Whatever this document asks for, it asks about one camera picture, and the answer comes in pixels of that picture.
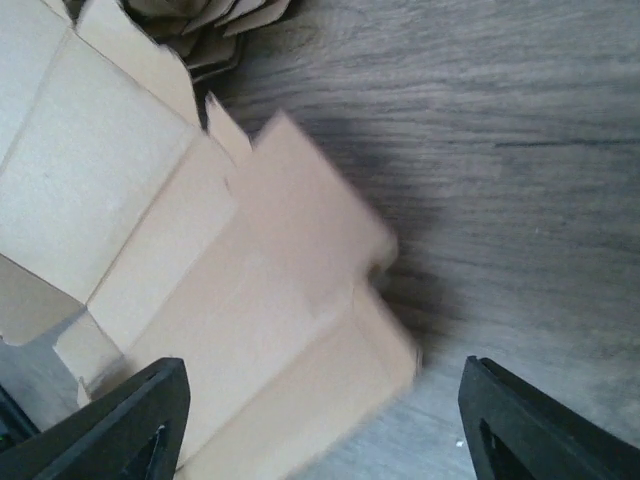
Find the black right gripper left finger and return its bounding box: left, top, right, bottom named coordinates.
left=1, top=357, right=190, bottom=479

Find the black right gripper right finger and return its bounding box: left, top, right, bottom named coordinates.
left=458, top=356, right=639, bottom=479

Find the brown cardboard box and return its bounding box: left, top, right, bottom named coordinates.
left=1, top=1, right=420, bottom=479

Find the stack of flat cardboard blanks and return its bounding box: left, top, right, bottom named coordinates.
left=64, top=0, right=291, bottom=96

